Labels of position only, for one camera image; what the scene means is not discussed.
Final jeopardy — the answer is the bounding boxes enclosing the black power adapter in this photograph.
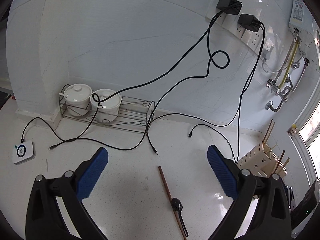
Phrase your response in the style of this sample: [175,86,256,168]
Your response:
[216,0,243,16]
[237,14,262,33]

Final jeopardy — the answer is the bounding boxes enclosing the white ceramic lidded pot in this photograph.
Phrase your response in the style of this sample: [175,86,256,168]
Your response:
[63,83,93,117]
[90,88,123,123]

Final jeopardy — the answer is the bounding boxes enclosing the corrugated hose with flange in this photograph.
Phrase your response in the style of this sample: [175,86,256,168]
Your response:
[265,94,290,112]

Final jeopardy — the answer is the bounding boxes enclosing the white rectangular device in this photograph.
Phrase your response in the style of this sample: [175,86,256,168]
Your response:
[12,141,36,166]

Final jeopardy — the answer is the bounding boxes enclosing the white plug with cable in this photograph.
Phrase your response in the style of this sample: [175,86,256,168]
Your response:
[260,49,304,74]

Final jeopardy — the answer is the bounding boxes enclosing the beige plastic utensil holder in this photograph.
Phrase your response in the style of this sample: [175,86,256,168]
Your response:
[236,140,288,181]

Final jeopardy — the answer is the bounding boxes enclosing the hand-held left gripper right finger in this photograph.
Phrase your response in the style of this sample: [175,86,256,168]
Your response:
[207,144,292,240]

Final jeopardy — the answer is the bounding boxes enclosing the grey flexible hose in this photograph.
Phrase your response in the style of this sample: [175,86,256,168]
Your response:
[277,30,300,80]

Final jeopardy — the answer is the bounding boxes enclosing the white water heater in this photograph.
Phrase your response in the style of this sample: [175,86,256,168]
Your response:
[287,0,320,72]

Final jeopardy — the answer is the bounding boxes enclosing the yellow flexible hose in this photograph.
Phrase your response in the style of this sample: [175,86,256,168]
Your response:
[281,41,301,84]

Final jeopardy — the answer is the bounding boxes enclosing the steel flexible hose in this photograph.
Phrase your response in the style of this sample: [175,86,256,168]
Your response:
[292,58,311,92]

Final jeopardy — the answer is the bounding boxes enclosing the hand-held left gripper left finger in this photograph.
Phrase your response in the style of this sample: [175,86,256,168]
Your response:
[25,147,109,240]

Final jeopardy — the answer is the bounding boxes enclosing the chrome angle valve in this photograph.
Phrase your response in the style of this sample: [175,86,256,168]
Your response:
[280,80,294,97]
[266,79,282,92]

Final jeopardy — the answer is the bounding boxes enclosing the white wall socket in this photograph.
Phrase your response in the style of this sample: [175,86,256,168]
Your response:
[262,37,275,55]
[206,0,233,26]
[247,33,261,51]
[235,22,253,41]

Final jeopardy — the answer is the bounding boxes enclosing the white window frame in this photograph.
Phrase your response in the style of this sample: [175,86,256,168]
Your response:
[291,100,320,183]

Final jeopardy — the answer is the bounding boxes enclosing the black charging cable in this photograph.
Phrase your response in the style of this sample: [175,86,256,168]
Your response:
[187,24,265,163]
[22,24,265,152]
[47,2,242,152]
[146,1,243,155]

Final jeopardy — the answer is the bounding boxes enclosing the black spoon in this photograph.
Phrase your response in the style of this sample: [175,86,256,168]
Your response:
[171,197,188,238]

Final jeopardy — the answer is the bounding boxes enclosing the metal wire rack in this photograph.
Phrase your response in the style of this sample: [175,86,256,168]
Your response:
[58,85,156,133]

